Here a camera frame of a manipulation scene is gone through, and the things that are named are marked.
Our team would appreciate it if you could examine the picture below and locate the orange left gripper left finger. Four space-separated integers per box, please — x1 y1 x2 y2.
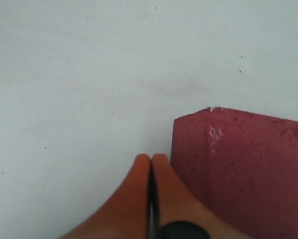
61 154 150 239

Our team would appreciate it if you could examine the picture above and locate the red brick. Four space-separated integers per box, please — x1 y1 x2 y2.
171 108 298 239

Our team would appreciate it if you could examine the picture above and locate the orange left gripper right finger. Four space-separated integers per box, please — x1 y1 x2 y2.
151 154 248 239

